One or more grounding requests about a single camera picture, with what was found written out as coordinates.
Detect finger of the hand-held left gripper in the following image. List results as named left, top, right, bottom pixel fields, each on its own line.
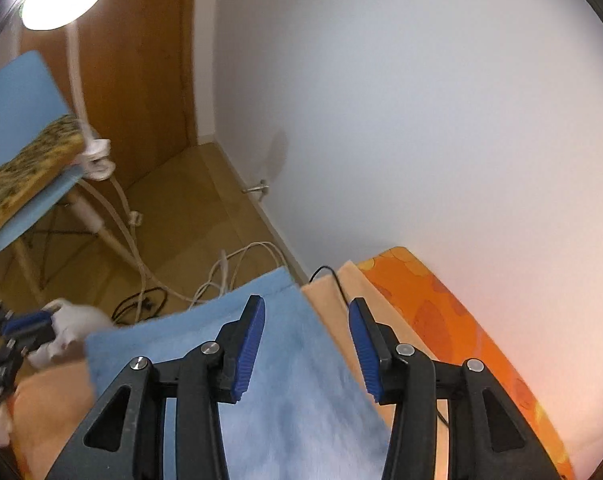
left=4, top=310, right=56, bottom=339

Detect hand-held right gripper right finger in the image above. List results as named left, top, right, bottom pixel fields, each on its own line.
left=348, top=297, right=562, bottom=480

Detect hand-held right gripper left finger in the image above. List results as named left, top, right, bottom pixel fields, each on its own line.
left=44, top=295, right=266, bottom=480

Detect light blue pants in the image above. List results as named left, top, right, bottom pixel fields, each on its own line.
left=86, top=266, right=397, bottom=480

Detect person's left hand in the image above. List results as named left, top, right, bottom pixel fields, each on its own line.
left=28, top=298, right=115, bottom=367

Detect peach blanket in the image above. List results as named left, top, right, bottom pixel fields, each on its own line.
left=12, top=260, right=462, bottom=480

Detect orange patterned bed sheet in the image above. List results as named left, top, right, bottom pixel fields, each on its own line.
left=356, top=246, right=577, bottom=480

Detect yellow patterned seat cushion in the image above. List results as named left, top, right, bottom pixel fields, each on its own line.
left=0, top=114, right=90, bottom=246

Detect blue chair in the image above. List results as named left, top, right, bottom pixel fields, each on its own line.
left=0, top=50, right=147, bottom=306

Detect wooden door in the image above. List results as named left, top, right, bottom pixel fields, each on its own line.
left=19, top=0, right=203, bottom=187

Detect thin black cable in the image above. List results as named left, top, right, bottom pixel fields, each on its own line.
left=309, top=266, right=453, bottom=430

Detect white looped cable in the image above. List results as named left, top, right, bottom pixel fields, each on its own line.
left=192, top=241, right=288, bottom=307

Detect black floor cable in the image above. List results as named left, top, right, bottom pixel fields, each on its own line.
left=112, top=287, right=168, bottom=322

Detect white lamp cable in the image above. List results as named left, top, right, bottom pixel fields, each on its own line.
left=109, top=177, right=197, bottom=306

